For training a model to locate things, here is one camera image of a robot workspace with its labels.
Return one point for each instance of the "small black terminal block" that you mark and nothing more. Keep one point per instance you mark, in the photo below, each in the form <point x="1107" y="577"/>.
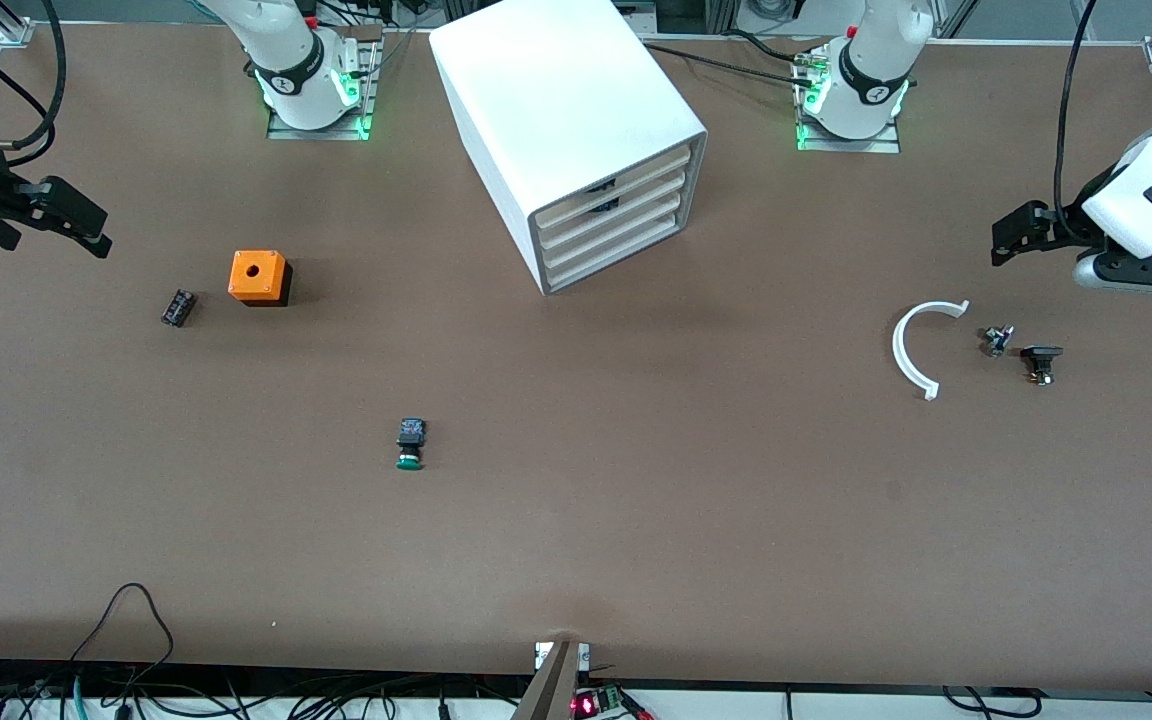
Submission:
<point x="178" y="308"/>

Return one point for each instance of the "white cabinet drawer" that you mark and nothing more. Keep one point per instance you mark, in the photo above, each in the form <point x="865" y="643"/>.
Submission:
<point x="656" y="238"/>
<point x="656" y="216"/>
<point x="656" y="195"/>
<point x="656" y="173"/>

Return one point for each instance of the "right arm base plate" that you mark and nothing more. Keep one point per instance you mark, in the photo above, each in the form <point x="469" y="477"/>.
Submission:
<point x="361" y="100"/>

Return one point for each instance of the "orange box with hole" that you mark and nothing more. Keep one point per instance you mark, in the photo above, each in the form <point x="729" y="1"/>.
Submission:
<point x="256" y="275"/>

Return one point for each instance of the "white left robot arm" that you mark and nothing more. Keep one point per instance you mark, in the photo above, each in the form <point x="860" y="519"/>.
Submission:
<point x="876" y="60"/>

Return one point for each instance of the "white curved plastic arc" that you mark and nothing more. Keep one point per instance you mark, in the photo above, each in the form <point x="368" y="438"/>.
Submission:
<point x="898" y="350"/>

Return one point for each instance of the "white drawer cabinet shell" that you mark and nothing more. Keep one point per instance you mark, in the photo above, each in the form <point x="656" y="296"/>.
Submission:
<point x="556" y="90"/>

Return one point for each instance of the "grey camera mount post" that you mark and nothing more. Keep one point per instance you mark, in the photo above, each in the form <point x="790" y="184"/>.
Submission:
<point x="556" y="690"/>

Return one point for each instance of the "small black switch part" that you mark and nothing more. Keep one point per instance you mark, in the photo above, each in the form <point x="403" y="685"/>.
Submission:
<point x="1041" y="357"/>

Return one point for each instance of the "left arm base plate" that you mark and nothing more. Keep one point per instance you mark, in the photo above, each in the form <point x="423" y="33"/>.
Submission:
<point x="886" y="145"/>

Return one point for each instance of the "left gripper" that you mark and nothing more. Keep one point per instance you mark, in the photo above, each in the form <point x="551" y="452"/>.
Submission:
<point x="1079" y="216"/>

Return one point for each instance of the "green board with red light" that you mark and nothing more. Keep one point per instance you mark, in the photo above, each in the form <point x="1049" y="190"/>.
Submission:
<point x="591" y="706"/>

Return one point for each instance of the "white mount bracket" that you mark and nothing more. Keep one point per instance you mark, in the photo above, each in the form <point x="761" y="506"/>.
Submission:
<point x="543" y="655"/>

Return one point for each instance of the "small metal switch part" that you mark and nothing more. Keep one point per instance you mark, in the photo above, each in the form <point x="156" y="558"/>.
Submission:
<point x="996" y="341"/>

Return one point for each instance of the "green push button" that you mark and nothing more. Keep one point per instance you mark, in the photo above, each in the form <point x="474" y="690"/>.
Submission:
<point x="410" y="440"/>

